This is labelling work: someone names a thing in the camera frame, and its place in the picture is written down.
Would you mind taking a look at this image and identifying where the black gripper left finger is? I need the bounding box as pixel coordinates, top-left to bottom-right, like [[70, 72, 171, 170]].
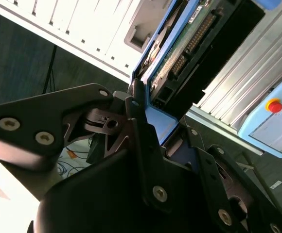
[[0, 78, 176, 215]]

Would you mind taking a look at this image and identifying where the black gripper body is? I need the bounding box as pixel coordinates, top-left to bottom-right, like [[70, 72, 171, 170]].
[[28, 148, 221, 233]]

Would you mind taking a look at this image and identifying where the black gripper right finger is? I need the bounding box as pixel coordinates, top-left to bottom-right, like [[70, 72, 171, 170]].
[[182, 126, 282, 233]]

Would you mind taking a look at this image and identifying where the hard disk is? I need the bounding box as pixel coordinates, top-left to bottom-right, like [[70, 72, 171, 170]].
[[128, 0, 266, 149]]

